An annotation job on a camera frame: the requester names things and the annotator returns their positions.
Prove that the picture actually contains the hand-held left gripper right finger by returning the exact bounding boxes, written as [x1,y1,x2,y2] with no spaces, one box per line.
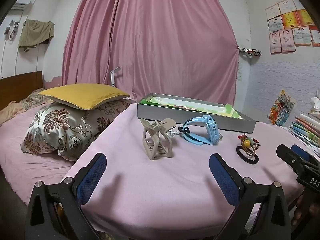
[209,153,292,240]

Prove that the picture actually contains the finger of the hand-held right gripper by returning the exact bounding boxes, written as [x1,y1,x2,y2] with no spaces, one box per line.
[291,144,320,165]
[276,144,312,173]

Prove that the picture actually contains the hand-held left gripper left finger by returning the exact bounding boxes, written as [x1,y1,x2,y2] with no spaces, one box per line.
[27,152,108,240]

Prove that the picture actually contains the black hair tie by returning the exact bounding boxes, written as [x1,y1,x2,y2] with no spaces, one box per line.
[236,145,259,165]

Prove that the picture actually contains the brown beaded hair tie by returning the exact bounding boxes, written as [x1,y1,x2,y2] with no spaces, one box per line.
[240,135,256,155]

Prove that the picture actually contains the blue digital watch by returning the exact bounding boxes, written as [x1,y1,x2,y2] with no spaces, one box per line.
[181,115,223,147]

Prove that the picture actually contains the grey shallow box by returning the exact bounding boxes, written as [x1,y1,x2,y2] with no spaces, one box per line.
[137,93,257,133]

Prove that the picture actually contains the beige hair claw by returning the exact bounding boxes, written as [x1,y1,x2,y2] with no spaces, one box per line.
[140,117,178,160]

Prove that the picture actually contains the person's right hand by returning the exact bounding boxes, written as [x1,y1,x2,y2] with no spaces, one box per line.
[291,195,320,227]

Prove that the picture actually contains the stack of books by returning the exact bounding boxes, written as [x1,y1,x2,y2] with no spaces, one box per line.
[289,114,320,153]

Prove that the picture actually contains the white plastic bag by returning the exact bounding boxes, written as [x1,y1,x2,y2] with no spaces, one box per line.
[309,96,320,119]

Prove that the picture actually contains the pink table cloth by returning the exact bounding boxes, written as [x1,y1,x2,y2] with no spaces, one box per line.
[60,102,313,230]

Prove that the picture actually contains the floral satin pillow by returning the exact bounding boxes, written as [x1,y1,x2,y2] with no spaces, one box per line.
[21,99,133,161]

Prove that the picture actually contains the pink bed sheet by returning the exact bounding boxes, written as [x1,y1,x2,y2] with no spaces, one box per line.
[0,107,75,205]

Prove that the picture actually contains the watercolour paper box liner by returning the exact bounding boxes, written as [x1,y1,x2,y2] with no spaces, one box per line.
[140,95,242,119]

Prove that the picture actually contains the yellow pillow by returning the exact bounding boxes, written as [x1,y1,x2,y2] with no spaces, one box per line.
[38,84,130,110]

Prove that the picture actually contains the white folding lamp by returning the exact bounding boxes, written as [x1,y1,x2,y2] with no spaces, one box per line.
[109,66,121,88]

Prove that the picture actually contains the beige floral quilt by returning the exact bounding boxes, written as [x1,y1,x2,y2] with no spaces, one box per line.
[0,88,54,125]

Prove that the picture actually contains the wooden headboard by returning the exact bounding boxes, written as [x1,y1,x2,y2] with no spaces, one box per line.
[0,71,43,110]

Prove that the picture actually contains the pink curtain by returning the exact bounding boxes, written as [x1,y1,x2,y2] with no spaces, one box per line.
[62,0,238,104]

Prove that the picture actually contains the olive hanging cloth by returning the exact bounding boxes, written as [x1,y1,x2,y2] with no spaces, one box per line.
[17,19,55,52]

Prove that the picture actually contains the white air conditioner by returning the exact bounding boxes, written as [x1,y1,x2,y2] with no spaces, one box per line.
[10,2,33,12]

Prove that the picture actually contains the colourful figure wall sticker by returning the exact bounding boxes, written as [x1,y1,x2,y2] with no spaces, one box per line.
[267,89,297,127]

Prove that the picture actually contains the wire wall rack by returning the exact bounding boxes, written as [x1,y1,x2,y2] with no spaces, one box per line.
[238,47,262,58]

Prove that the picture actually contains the group of wall certificates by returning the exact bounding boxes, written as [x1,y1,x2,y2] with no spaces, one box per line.
[265,0,320,54]

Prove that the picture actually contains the metal wall hooks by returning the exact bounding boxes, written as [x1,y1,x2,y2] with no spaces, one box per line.
[4,20,20,40]

